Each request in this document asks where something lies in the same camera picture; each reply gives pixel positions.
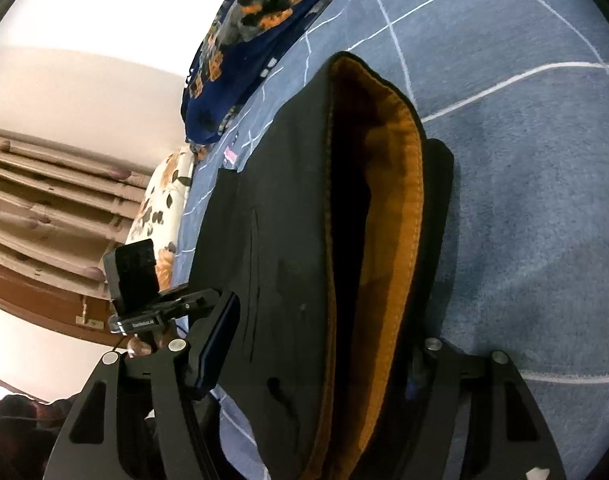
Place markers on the navy dog print blanket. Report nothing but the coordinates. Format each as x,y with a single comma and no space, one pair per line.
244,42

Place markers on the person's left hand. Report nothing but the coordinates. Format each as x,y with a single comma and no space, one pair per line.
138,346

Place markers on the blue checked bed sheet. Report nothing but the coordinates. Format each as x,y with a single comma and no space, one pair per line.
519,91

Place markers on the white orange floral pillow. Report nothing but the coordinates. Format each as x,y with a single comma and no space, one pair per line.
160,214

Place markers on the brown wooden bed frame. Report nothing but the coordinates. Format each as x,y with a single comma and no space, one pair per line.
55,309

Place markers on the beige striped curtain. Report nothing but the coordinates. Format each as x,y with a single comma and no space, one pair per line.
61,212

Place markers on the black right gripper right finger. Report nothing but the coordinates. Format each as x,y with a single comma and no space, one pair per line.
507,436

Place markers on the black pants orange lining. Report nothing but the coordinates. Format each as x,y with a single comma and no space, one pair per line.
330,237

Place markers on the dark red plaid sleeve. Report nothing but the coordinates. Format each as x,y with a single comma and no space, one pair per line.
28,433

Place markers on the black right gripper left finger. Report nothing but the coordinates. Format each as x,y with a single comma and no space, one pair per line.
151,417

